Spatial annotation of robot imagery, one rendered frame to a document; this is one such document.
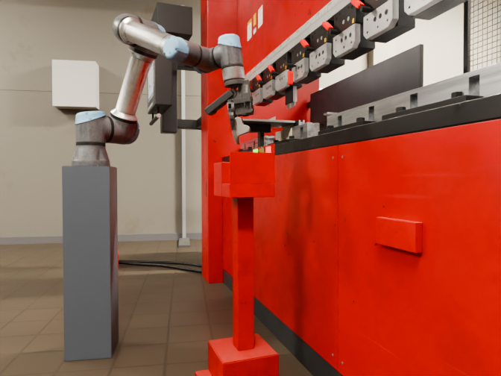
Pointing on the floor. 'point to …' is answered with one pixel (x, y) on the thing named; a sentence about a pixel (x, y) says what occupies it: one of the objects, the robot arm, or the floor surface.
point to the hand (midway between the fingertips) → (235, 141)
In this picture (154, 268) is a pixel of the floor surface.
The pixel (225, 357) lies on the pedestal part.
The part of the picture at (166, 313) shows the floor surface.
